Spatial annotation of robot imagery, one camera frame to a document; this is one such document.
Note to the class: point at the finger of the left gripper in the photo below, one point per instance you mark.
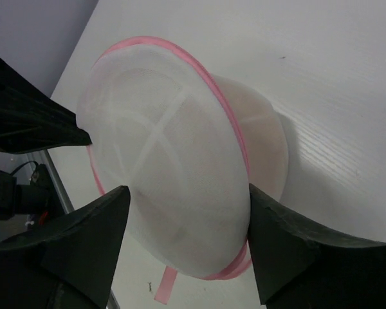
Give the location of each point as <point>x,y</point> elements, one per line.
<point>30,121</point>

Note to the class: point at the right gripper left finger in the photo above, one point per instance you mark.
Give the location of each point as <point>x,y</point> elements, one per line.
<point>68,262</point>

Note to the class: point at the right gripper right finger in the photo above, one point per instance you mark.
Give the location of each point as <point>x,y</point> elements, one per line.
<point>299,263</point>

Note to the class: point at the white mesh laundry bag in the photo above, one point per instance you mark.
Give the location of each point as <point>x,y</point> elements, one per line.
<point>160,125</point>

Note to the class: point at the aluminium rail frame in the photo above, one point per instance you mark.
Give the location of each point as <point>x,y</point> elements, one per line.
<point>68,207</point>

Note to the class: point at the beige bra inside bag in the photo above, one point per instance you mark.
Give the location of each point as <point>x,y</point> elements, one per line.
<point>263,135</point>

